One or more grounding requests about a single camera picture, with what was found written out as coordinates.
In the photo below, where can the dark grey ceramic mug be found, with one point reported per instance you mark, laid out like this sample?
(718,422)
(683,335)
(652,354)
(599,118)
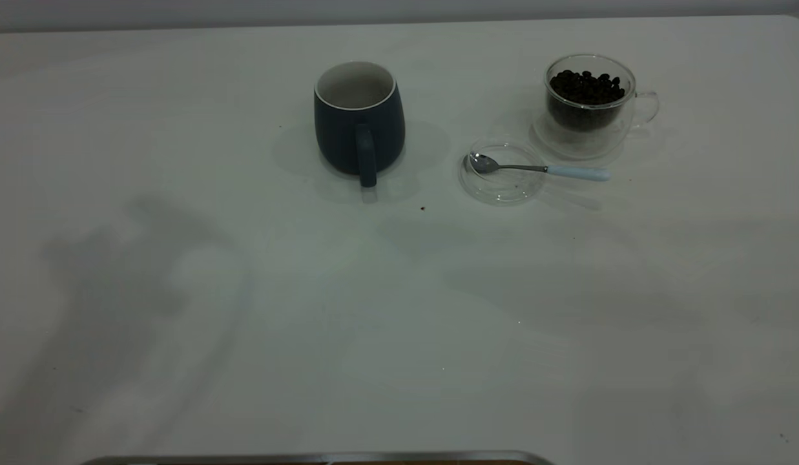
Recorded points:
(338,135)

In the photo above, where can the pile of coffee beans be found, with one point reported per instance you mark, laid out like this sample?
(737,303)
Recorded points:
(586,90)

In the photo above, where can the clear glass saucer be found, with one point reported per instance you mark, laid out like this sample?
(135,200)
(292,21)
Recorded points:
(502,190)

